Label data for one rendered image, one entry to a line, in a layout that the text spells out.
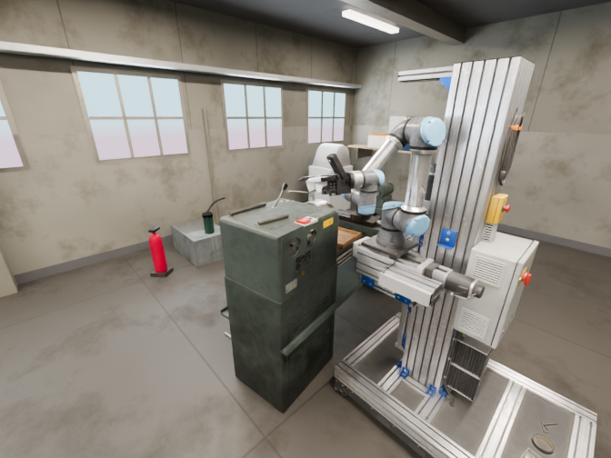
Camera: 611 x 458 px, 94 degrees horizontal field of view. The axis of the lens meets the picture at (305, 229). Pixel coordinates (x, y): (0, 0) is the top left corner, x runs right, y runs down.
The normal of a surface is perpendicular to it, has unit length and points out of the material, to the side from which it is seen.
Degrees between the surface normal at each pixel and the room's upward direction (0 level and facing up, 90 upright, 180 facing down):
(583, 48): 90
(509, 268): 90
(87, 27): 90
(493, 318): 90
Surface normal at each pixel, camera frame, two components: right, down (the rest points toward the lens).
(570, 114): -0.73, 0.25
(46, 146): 0.69, 0.27
